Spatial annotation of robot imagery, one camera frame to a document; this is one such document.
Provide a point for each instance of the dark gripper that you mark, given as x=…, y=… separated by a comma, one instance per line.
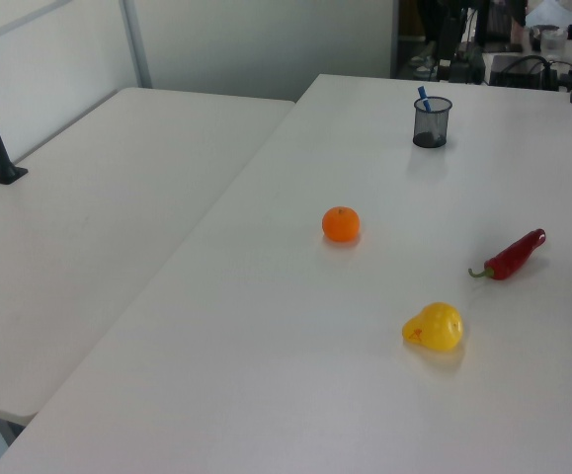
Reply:
x=448, y=32

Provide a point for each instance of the blue and white marker pen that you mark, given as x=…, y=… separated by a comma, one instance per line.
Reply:
x=424, y=99

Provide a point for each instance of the black mesh pen holder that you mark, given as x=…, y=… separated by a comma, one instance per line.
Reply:
x=432, y=127

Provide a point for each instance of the dark equipment block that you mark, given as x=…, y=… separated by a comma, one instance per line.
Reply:
x=469, y=66

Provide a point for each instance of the black keyboard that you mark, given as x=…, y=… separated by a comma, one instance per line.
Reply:
x=499, y=24

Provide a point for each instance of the black electronics box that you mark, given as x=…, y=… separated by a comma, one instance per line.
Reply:
x=516, y=72

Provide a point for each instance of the clear glass jar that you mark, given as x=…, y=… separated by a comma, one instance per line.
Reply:
x=552, y=42

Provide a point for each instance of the orange mandarin fruit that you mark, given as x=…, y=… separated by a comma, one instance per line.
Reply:
x=341, y=224

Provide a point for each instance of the red chili pepper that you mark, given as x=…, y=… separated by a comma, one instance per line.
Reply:
x=512, y=257

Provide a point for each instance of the yellow pear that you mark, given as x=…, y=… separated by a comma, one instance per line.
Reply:
x=436, y=327

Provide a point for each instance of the grey metal partition post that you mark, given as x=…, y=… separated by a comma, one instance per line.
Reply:
x=137, y=44

